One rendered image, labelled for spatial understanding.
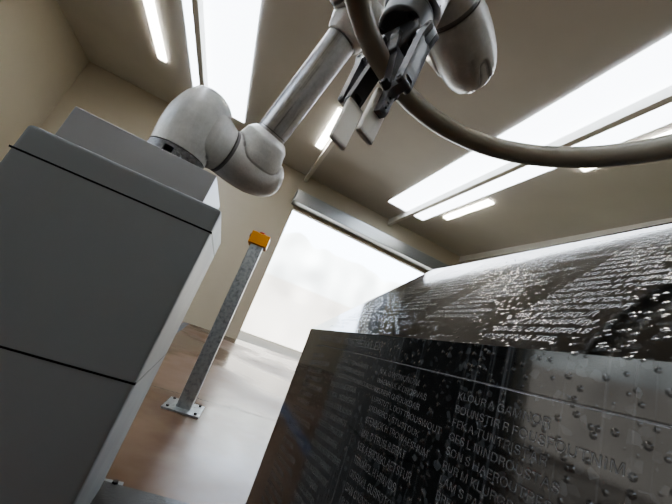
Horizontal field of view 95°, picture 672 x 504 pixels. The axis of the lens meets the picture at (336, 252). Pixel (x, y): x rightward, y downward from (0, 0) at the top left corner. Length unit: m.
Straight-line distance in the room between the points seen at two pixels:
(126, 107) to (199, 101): 7.05
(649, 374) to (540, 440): 0.07
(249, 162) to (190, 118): 0.20
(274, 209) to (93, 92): 4.11
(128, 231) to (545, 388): 0.74
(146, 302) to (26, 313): 0.19
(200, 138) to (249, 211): 6.13
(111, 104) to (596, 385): 8.10
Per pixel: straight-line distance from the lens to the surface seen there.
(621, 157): 0.55
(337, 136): 0.45
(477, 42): 0.70
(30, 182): 0.86
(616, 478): 0.23
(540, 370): 0.26
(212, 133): 1.00
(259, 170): 1.05
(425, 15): 0.56
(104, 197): 0.81
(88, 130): 0.90
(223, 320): 1.97
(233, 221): 7.00
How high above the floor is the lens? 0.61
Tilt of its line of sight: 16 degrees up
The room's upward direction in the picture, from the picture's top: 21 degrees clockwise
